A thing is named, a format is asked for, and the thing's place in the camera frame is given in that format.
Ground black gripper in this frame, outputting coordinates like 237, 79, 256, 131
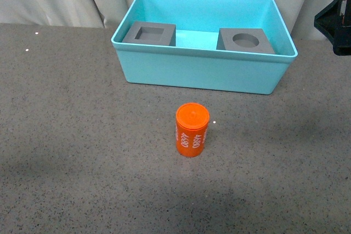
314, 0, 350, 55

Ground gray cube round recess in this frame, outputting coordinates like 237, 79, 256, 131
216, 28, 275, 54

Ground orange cylinder white numbers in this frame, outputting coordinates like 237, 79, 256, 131
175, 102, 210, 157

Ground gray cube square recess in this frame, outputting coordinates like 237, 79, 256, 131
122, 21, 176, 47

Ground blue plastic box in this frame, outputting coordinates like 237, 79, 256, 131
111, 0, 298, 94

